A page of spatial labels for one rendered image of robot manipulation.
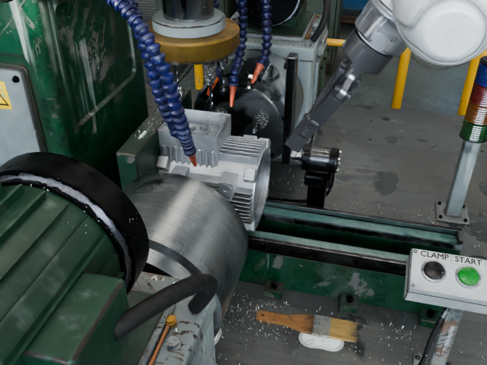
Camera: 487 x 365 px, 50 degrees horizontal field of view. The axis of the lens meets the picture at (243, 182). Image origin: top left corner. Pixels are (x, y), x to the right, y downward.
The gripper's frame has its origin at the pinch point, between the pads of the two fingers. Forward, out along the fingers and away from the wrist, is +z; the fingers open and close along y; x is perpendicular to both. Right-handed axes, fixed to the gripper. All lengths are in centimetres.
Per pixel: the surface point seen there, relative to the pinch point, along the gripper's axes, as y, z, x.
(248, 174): 0.9, 13.2, -3.4
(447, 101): -287, 69, 117
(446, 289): 19.7, -1.9, 28.7
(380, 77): -320, 94, 74
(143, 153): 5.9, 18.7, -22.0
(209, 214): 21.5, 9.1, -7.2
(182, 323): 44.2, 5.2, -4.7
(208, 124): -10.6, 16.4, -15.0
